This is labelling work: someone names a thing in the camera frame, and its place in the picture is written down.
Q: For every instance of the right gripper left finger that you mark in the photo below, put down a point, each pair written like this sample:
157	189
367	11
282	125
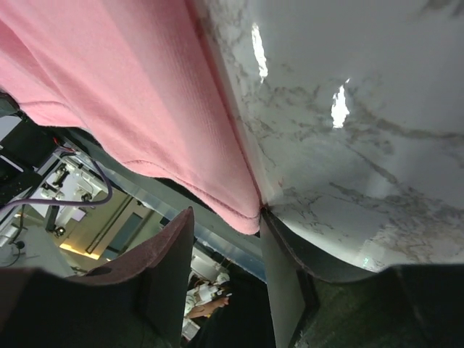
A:
160	266

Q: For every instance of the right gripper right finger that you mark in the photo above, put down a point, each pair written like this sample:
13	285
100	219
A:
316	299

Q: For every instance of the pink polo shirt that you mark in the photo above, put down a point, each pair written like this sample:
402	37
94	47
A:
137	77

